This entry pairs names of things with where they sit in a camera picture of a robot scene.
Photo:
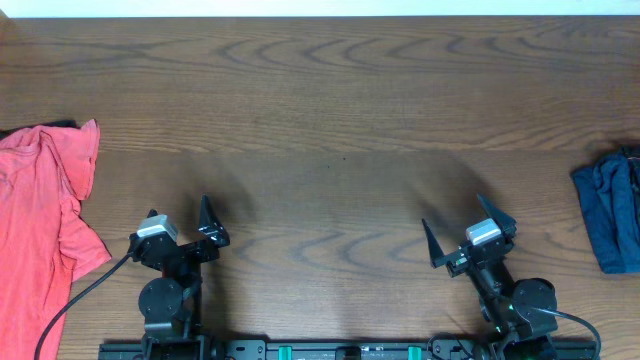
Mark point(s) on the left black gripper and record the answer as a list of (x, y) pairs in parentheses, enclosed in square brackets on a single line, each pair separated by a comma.
[(212, 229)]

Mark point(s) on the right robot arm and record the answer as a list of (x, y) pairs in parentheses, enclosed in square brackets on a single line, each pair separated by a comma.
[(523, 311)]

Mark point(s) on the red orange t-shirt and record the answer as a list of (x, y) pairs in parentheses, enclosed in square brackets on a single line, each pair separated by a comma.
[(46, 173)]

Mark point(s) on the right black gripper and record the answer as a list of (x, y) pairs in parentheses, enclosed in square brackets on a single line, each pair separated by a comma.
[(459, 263)]

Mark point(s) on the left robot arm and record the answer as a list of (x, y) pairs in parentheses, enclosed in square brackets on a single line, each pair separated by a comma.
[(172, 303)]

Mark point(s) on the folded blue denim garment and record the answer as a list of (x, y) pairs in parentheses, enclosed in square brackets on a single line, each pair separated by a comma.
[(608, 192)]

